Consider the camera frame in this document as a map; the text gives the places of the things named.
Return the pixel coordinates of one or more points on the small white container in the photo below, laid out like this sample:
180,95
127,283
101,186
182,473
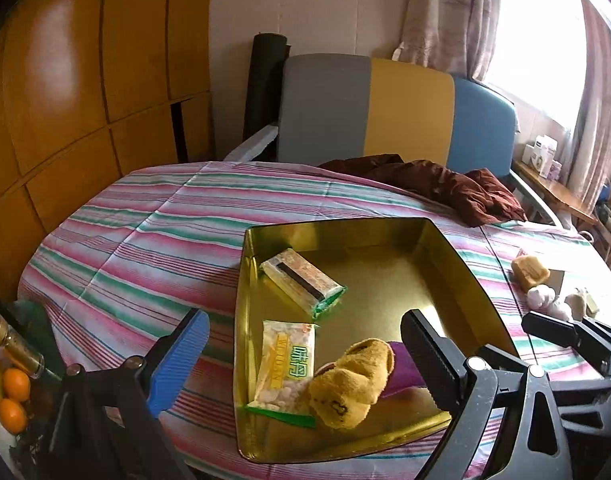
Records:
529,153

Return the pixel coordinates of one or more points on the purple snack packet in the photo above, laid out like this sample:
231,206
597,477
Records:
403,375

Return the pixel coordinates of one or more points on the yellow plush toy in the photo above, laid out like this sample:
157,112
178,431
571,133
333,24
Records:
350,385

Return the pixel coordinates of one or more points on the floral packet with dark stripe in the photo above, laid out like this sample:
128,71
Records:
298,275

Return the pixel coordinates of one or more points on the wooden wardrobe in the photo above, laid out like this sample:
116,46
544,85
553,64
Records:
85,60

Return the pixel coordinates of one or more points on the cream sock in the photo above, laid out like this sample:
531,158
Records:
577,304

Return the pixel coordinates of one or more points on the wooden nightstand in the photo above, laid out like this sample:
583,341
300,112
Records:
560,195

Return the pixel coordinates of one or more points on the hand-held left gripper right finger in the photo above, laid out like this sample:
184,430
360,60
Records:
430,355

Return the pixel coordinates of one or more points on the white ball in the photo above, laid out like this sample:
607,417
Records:
539,295
558,310

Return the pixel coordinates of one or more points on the brown crumpled cloth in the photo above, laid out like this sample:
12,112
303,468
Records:
435,180

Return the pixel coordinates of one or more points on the dark green bag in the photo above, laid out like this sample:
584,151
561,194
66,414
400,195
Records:
35,320

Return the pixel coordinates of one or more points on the window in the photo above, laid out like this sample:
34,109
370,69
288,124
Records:
535,45

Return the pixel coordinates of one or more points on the white bed rail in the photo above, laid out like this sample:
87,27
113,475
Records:
540,200
250,144

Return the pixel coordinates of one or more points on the white and green snack packet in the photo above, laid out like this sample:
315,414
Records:
280,360

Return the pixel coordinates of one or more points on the pink patterned curtain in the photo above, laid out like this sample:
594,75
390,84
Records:
600,100
450,15

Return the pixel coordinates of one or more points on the gold metal tin tray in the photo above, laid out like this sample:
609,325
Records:
385,280

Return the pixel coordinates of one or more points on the lilac box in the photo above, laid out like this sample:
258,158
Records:
557,170

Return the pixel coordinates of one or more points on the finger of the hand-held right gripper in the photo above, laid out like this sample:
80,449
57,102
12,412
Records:
550,328

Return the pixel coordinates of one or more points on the black rolled mat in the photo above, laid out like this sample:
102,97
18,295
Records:
263,85

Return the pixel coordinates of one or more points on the grey yellow blue headboard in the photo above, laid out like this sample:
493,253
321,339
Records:
405,110

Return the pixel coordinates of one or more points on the glass bottle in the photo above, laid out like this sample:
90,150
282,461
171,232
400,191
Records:
15,350

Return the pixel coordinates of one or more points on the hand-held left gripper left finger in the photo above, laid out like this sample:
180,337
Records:
178,365

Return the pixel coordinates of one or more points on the green and white box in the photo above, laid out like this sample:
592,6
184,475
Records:
593,305

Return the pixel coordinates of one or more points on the yellow wrapped block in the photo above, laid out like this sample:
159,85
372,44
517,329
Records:
530,270

